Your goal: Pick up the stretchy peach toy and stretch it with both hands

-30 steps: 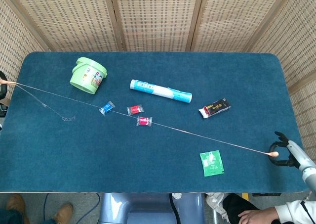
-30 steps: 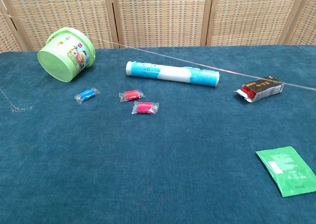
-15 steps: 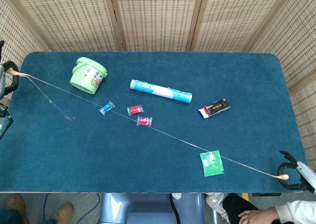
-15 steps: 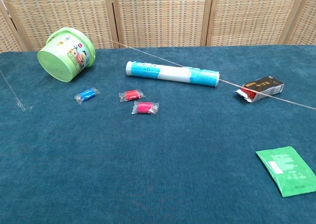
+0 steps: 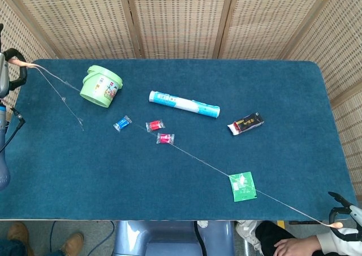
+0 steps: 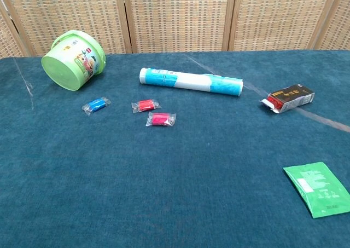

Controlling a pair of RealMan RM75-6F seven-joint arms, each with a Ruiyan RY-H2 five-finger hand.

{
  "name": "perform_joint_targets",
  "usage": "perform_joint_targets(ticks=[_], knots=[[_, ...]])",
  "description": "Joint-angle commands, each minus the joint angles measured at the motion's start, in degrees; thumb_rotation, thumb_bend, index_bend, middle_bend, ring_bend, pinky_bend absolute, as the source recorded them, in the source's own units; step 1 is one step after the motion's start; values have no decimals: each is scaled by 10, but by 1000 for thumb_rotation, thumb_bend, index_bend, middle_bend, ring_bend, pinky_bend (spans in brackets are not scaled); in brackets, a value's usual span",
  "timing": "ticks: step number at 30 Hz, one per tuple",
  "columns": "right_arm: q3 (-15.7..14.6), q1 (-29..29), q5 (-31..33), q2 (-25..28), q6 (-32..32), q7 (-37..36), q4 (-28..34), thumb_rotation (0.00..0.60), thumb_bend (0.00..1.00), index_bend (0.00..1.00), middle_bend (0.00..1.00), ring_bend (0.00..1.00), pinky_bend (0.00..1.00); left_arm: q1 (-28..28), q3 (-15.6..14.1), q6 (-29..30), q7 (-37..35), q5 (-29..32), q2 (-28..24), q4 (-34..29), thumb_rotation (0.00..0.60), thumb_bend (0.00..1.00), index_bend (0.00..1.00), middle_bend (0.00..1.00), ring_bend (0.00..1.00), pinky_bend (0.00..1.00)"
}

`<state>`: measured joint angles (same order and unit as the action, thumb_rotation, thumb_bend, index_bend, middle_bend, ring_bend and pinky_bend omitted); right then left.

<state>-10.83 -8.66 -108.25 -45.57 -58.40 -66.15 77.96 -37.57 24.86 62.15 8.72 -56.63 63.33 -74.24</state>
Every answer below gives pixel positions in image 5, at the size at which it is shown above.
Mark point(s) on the black trousers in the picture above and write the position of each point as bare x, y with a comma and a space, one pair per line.
271, 233

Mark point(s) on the blue candy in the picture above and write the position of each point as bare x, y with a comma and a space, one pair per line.
123, 123

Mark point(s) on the woven folding screen panel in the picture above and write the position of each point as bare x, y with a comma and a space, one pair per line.
268, 21
339, 55
181, 21
22, 35
79, 21

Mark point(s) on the black red carton box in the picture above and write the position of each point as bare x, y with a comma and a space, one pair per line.
249, 123

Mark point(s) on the white black jacket sleeve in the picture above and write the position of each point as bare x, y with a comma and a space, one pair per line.
345, 239

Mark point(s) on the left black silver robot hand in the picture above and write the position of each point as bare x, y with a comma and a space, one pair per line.
2, 75

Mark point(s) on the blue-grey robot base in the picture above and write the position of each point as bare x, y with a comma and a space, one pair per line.
169, 239

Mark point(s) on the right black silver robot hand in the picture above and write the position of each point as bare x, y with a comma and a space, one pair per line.
356, 217

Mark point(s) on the green foil sachet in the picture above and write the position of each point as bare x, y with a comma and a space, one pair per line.
243, 188

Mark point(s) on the white sneaker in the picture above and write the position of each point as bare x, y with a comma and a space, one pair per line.
249, 234

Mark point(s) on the teal table cloth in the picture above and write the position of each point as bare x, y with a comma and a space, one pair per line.
198, 177

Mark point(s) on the red candy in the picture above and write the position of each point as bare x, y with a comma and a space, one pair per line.
165, 138
154, 125

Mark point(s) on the white teal rolled bag tube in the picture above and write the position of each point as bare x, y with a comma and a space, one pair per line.
183, 103

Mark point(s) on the green plastic toy bucket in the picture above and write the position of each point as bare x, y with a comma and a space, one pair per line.
99, 87

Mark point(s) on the bystander bare hand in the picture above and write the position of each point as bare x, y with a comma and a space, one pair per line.
297, 247

